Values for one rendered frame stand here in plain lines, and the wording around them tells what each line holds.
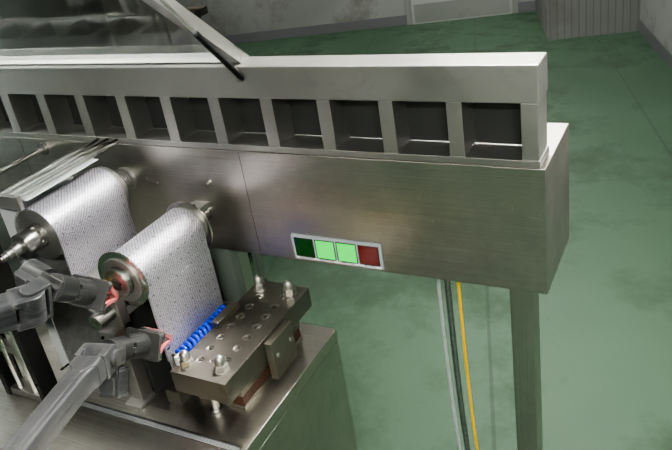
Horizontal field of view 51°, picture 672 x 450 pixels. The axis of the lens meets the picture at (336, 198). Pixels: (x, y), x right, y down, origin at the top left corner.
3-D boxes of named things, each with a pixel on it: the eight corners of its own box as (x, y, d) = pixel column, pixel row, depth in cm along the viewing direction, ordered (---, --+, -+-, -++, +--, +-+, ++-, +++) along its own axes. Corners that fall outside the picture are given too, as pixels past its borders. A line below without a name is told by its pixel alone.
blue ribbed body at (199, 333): (174, 361, 174) (170, 350, 172) (223, 311, 190) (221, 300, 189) (185, 364, 172) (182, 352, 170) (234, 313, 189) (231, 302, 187)
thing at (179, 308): (167, 361, 173) (148, 299, 164) (222, 306, 191) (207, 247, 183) (169, 361, 172) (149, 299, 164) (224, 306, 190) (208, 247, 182)
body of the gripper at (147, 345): (163, 361, 163) (140, 367, 156) (129, 352, 167) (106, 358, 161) (165, 333, 163) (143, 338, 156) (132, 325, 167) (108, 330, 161)
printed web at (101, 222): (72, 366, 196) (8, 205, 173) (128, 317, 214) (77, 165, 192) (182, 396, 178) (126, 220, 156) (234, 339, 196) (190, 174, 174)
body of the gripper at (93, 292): (106, 312, 154) (83, 309, 147) (70, 302, 158) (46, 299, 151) (114, 283, 155) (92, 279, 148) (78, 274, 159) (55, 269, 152)
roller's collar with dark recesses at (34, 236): (15, 257, 171) (6, 234, 169) (34, 244, 176) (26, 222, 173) (33, 260, 169) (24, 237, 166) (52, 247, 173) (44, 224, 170)
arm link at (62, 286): (53, 304, 143) (64, 278, 143) (29, 291, 146) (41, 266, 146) (76, 307, 149) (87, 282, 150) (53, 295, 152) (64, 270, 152)
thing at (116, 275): (126, 275, 160) (131, 301, 164) (132, 270, 161) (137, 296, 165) (101, 267, 163) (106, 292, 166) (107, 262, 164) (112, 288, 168)
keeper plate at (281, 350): (272, 378, 178) (263, 343, 173) (291, 353, 185) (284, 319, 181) (280, 380, 176) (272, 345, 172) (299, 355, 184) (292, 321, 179)
